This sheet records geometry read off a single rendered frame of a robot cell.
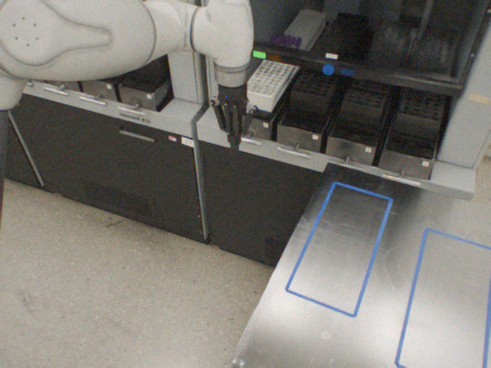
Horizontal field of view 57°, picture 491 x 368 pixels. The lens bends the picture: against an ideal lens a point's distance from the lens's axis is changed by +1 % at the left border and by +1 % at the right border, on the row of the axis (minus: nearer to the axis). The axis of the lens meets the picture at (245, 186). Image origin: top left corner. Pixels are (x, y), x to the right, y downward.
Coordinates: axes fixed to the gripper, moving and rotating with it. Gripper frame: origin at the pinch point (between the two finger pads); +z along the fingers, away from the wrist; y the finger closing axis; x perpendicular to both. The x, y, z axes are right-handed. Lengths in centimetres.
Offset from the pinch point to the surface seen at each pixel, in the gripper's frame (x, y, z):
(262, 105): -15.5, -2.6, -3.5
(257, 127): -11.9, -2.3, 2.3
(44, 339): 45, 61, 80
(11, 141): -13, 112, 43
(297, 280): 38.2, -30.5, -1.7
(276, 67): -33.0, -0.6, -6.5
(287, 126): -12.4, -11.5, -0.5
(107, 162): -13, 62, 38
